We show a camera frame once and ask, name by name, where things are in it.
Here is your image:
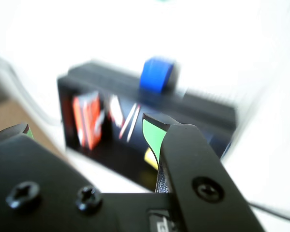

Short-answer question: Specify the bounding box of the yellow wooden cube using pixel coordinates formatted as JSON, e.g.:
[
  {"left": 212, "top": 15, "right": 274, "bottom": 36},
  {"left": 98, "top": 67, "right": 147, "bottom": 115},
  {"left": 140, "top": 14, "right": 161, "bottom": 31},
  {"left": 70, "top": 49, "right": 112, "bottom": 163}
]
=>
[{"left": 144, "top": 146, "right": 160, "bottom": 170}]

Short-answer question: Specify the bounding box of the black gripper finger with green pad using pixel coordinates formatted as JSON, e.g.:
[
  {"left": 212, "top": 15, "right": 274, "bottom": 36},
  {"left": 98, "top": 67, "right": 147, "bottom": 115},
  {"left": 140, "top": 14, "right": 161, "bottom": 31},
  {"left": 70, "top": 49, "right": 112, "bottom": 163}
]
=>
[{"left": 142, "top": 112, "right": 266, "bottom": 232}]

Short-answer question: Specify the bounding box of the black cardboard box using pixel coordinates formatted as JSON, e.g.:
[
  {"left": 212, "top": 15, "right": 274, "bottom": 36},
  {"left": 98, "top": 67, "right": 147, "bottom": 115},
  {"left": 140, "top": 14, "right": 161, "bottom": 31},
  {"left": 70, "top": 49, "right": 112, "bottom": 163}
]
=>
[{"left": 57, "top": 72, "right": 237, "bottom": 191}]

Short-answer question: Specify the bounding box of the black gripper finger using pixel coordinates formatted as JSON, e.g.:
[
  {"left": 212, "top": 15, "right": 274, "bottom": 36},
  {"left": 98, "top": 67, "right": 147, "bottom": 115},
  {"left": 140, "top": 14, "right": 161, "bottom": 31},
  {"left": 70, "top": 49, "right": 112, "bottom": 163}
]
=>
[{"left": 0, "top": 123, "right": 105, "bottom": 232}]

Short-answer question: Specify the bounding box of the blue wooden cube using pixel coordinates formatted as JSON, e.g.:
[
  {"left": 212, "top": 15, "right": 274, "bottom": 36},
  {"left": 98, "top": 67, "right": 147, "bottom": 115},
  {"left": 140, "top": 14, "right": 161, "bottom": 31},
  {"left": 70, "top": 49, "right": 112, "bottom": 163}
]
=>
[{"left": 139, "top": 56, "right": 182, "bottom": 94}]

